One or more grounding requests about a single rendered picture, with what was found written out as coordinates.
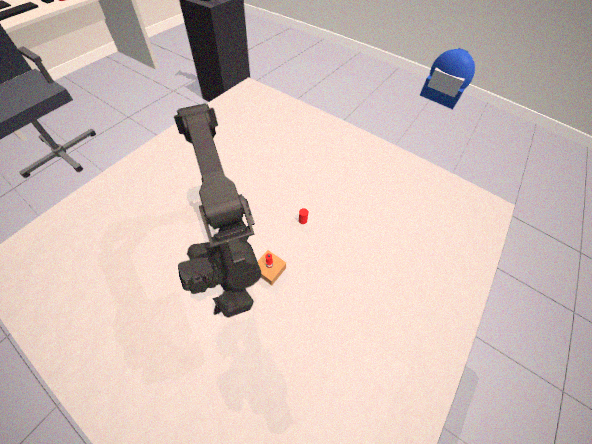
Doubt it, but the tan square block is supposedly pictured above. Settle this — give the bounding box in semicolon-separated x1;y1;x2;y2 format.
258;250;286;286

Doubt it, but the red cylinder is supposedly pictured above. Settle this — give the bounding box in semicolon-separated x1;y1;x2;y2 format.
299;208;308;224

